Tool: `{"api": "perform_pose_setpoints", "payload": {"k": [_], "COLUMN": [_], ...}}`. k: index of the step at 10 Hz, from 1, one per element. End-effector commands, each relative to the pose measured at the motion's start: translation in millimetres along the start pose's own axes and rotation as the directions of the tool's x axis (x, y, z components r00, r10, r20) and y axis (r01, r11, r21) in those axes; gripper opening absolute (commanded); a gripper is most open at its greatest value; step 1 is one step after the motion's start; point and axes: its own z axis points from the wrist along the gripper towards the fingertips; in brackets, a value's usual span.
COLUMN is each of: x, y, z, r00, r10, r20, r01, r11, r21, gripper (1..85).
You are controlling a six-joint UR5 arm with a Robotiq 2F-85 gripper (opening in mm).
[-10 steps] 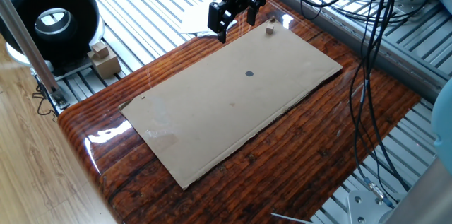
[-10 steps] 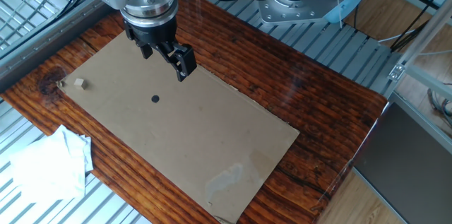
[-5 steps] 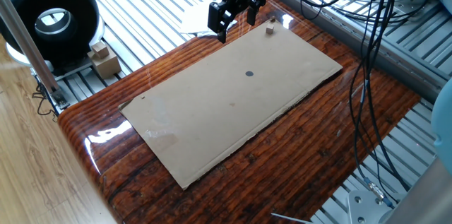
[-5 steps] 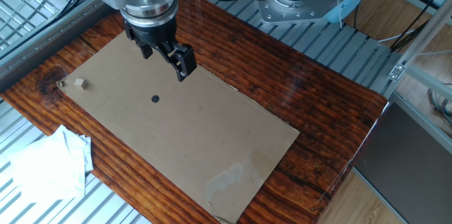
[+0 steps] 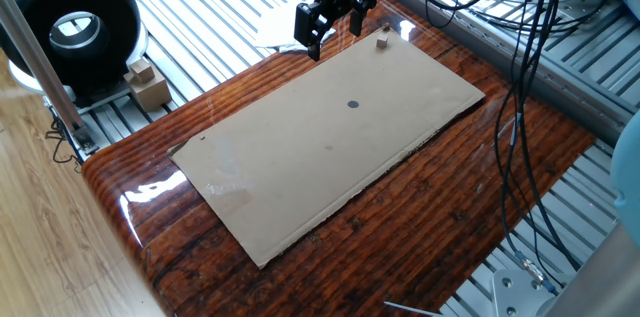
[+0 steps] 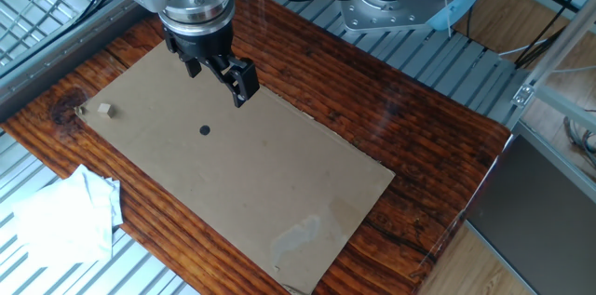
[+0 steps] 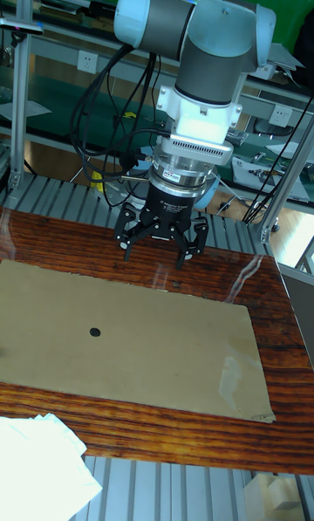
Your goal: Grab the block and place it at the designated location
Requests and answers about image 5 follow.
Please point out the small wooden cube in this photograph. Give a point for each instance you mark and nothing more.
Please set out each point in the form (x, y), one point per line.
(382, 41)

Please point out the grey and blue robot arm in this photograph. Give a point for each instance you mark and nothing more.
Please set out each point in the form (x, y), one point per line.
(627, 177)

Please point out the medium wooden block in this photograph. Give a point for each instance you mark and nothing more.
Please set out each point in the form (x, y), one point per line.
(142, 71)

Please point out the large wooden block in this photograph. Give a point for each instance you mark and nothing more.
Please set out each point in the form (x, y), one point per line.
(150, 94)

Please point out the white crumpled cloth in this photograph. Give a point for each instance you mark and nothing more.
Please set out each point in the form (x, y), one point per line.
(272, 27)

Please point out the black round dot marker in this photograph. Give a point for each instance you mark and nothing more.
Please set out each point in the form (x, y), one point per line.
(353, 104)

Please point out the brown cardboard sheet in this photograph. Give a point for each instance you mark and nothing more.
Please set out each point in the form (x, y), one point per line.
(310, 157)

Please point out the glossy brown wooden board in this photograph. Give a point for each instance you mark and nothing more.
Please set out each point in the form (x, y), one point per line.
(400, 217)

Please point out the grey aluminium table rail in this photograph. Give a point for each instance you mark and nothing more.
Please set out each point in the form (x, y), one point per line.
(480, 42)

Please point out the aluminium frame post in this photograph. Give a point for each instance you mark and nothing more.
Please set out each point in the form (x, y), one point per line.
(45, 72)

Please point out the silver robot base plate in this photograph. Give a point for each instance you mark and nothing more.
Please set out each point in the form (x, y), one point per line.
(515, 292)

